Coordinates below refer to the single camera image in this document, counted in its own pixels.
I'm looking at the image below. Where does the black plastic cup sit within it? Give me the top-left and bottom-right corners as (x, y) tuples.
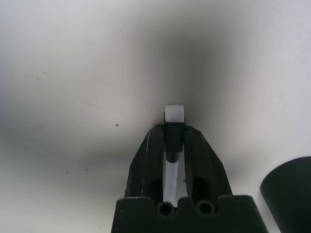
(259, 156), (311, 233)

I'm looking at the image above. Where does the white marker pen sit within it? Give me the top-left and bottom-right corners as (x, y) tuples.
(162, 104), (188, 203)

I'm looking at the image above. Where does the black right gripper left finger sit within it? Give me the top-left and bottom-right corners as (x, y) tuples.
(124, 123), (168, 202)

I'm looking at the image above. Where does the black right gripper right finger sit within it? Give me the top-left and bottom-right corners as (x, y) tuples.
(183, 125), (234, 202)

